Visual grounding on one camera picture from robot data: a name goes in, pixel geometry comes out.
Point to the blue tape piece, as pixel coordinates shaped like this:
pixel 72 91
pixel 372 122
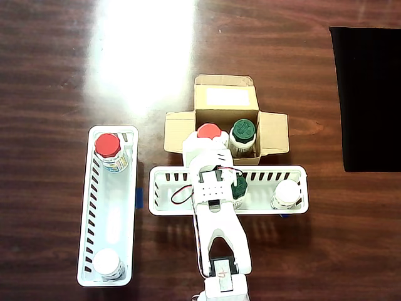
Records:
pixel 140 198
pixel 284 215

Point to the black cloth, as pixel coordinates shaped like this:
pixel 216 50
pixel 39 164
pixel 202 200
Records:
pixel 369 100

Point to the cardboard box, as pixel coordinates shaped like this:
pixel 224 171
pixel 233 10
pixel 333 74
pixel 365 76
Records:
pixel 180 131

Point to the white-capped bottle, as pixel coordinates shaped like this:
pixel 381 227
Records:
pixel 106 261
pixel 286 192

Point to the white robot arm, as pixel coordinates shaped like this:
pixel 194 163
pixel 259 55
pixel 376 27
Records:
pixel 219 225

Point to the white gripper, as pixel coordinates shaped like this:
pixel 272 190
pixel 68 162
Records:
pixel 195 147

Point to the white plastic basket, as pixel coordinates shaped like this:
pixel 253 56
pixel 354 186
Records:
pixel 263 200
pixel 108 219

